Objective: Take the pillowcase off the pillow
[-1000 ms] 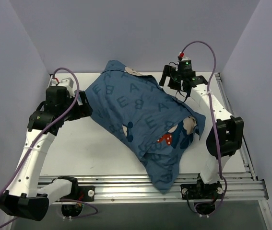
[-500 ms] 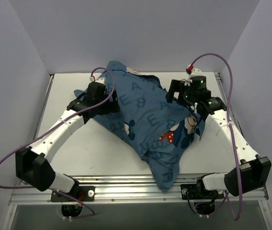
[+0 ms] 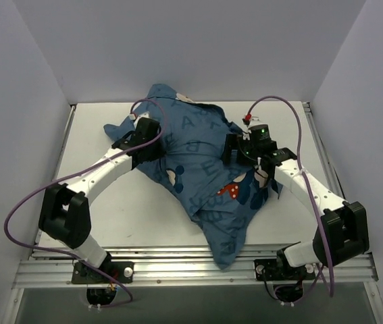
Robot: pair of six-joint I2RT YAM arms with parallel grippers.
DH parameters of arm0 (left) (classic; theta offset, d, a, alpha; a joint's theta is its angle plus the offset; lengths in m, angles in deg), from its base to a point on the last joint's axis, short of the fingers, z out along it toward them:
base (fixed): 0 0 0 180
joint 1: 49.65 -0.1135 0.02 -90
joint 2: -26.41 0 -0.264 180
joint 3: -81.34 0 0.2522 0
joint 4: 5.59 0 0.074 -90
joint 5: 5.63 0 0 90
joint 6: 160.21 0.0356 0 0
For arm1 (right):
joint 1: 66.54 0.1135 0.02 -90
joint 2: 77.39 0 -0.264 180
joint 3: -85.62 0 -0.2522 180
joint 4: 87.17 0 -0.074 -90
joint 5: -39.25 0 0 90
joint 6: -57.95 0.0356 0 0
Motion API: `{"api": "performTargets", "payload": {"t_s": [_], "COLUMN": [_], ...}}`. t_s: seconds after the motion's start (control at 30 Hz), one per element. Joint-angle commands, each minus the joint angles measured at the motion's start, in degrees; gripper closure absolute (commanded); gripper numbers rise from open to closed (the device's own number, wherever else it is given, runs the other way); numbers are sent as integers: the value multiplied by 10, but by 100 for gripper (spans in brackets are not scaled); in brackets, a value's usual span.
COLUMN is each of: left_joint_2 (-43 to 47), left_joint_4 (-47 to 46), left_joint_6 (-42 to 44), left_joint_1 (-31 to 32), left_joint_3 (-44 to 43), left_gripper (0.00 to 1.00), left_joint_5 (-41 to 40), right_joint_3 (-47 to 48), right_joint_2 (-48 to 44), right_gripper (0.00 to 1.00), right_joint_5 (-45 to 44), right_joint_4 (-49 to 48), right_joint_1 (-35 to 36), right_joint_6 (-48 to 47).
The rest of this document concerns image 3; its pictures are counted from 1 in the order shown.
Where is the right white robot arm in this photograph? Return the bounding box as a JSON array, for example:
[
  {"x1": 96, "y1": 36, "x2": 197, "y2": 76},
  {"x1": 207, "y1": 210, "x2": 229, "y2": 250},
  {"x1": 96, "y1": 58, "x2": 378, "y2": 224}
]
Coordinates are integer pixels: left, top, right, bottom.
[{"x1": 222, "y1": 124, "x2": 369, "y2": 279}]

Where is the aluminium table frame rail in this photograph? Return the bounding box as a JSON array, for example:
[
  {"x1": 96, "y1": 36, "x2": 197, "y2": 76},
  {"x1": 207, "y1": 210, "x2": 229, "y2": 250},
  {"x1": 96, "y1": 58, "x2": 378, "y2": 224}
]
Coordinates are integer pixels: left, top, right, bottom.
[{"x1": 14, "y1": 101, "x2": 378, "y2": 289}]

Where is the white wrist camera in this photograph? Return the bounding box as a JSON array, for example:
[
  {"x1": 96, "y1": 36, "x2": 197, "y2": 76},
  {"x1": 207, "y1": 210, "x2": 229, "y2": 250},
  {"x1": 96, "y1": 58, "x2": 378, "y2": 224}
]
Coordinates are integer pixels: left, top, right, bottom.
[
  {"x1": 242, "y1": 113, "x2": 263, "y2": 130},
  {"x1": 128, "y1": 112, "x2": 150, "y2": 124}
]

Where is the blue cartoon print pillowcase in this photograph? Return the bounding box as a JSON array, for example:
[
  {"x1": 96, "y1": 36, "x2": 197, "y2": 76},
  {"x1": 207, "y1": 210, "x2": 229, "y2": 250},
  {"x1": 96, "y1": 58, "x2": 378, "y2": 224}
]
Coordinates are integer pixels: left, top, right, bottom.
[{"x1": 103, "y1": 82, "x2": 282, "y2": 271}]

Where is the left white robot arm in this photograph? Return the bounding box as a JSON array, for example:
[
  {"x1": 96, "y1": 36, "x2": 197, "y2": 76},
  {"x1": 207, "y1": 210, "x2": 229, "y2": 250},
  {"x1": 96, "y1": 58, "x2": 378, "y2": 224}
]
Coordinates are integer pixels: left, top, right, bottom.
[{"x1": 39, "y1": 117, "x2": 163, "y2": 283}]

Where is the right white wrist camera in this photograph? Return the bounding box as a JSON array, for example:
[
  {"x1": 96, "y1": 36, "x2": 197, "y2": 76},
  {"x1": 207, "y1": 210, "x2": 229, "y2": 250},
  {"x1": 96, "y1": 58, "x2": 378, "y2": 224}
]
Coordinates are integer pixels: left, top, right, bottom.
[{"x1": 242, "y1": 113, "x2": 263, "y2": 130}]

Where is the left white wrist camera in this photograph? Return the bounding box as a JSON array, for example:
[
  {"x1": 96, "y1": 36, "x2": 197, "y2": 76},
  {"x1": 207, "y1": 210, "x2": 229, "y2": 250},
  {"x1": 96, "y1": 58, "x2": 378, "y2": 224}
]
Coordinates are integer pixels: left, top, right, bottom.
[{"x1": 128, "y1": 112, "x2": 150, "y2": 124}]

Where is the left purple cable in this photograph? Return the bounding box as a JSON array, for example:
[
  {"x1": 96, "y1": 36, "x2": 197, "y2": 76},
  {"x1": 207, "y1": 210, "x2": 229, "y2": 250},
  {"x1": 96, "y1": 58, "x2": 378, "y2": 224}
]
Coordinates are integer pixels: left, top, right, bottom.
[{"x1": 3, "y1": 99, "x2": 170, "y2": 310}]

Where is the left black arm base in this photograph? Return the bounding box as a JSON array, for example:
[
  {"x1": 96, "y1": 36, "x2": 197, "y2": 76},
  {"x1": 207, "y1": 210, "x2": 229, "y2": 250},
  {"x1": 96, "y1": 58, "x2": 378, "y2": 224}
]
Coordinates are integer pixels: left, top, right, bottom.
[{"x1": 71, "y1": 261, "x2": 134, "y2": 285}]

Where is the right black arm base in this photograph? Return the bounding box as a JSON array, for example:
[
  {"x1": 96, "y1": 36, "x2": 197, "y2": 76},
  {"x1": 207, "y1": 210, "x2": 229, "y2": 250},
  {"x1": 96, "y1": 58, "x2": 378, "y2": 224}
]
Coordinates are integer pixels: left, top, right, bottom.
[{"x1": 253, "y1": 259, "x2": 316, "y2": 281}]

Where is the purple cable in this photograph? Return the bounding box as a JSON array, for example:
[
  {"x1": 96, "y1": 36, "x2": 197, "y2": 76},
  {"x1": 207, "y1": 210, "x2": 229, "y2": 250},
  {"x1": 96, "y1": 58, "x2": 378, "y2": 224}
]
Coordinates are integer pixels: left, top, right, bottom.
[
  {"x1": 3, "y1": 99, "x2": 170, "y2": 310},
  {"x1": 247, "y1": 96, "x2": 336, "y2": 303}
]

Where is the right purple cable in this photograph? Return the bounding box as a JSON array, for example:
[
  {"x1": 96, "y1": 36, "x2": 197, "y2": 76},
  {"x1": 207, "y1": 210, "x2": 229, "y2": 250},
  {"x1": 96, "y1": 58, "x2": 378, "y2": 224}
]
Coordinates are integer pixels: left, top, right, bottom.
[{"x1": 247, "y1": 96, "x2": 336, "y2": 303}]

